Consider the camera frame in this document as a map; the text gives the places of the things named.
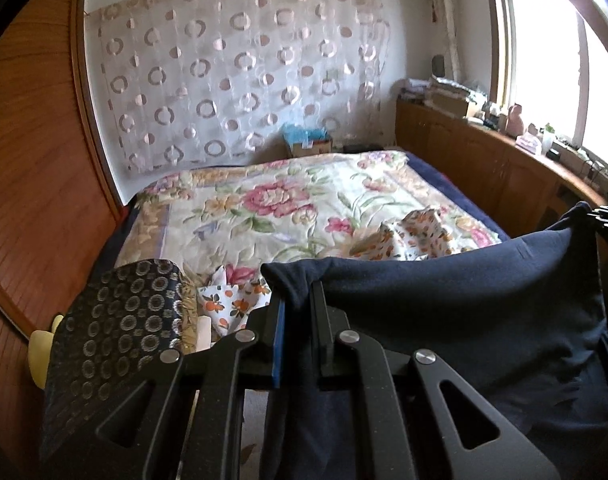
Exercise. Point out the dark circle-patterned garment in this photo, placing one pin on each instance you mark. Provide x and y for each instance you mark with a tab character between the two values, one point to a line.
109	320

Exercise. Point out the orange-fruit print bed sheet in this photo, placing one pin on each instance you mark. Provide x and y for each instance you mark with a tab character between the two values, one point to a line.
419	235

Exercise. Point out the yellow pillow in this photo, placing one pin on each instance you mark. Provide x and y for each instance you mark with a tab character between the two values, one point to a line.
41	355

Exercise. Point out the sheer circle-patterned curtain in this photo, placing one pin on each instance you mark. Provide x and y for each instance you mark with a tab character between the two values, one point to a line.
234	70

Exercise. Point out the stack of papers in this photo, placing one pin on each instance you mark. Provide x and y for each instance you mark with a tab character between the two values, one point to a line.
444	95

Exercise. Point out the navy printed t-shirt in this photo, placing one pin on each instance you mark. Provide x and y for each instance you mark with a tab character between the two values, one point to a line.
459	300

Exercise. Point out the patterned window curtain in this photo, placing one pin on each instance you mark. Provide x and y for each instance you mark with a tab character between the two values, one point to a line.
444	20

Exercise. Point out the window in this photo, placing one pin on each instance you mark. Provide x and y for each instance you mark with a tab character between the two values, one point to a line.
544	60

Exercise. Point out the wooden wardrobe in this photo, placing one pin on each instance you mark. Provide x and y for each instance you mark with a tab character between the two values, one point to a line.
34	185

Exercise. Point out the wooden window cabinet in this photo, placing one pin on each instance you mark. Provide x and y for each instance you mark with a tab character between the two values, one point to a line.
459	150

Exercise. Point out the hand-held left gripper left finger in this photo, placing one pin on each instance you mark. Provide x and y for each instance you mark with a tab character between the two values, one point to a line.
280	345

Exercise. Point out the floral quilt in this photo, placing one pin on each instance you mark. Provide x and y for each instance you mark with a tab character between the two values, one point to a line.
264	200

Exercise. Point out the pink figurine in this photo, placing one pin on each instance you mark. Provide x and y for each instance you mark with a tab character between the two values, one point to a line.
515	119

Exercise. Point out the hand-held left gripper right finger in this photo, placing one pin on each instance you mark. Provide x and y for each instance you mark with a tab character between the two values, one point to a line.
319	330

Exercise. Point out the pink tissue box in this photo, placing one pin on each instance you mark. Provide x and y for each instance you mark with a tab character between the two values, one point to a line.
528	142

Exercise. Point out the cardboard box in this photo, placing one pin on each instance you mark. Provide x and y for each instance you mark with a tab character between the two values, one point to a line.
309	150

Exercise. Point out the black oval wall object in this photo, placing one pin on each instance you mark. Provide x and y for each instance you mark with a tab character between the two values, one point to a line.
438	66

